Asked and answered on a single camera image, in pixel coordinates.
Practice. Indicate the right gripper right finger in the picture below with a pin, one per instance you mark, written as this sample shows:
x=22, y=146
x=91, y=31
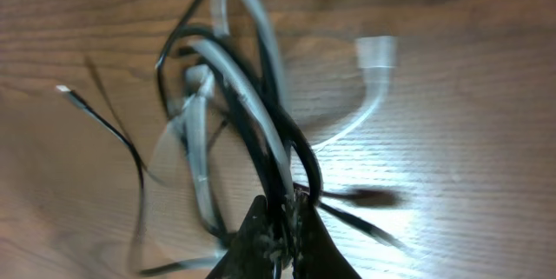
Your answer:
x=312, y=249

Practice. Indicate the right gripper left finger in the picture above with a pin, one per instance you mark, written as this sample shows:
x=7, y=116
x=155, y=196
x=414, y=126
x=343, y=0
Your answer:
x=254, y=252

